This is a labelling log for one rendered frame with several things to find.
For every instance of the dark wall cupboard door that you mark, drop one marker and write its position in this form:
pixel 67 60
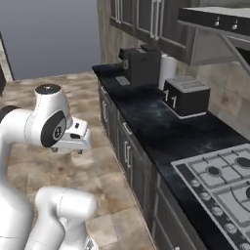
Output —
pixel 127 16
pixel 143 18
pixel 175 29

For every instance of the black coffee machine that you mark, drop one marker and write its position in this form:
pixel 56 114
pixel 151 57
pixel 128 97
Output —
pixel 143 65

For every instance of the white paper towel roll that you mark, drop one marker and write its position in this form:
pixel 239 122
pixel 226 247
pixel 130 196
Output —
pixel 167 71

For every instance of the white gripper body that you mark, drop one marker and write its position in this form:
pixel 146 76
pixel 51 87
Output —
pixel 76 143

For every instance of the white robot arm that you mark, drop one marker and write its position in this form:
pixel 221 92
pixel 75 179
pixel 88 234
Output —
pixel 19 127

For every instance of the dark cabinet unit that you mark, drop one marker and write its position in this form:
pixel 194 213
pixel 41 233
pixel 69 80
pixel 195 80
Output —
pixel 2 78

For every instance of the grey range hood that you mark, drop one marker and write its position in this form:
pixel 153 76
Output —
pixel 211 35

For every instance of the grey gas hob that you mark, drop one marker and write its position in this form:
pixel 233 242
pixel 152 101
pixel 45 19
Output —
pixel 221 188

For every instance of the dark base cupboard door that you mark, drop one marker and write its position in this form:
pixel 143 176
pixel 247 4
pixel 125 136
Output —
pixel 110 123
pixel 138 172
pixel 169 224

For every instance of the black toaster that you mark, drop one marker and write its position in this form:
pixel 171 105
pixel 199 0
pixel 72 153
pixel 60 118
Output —
pixel 188 97

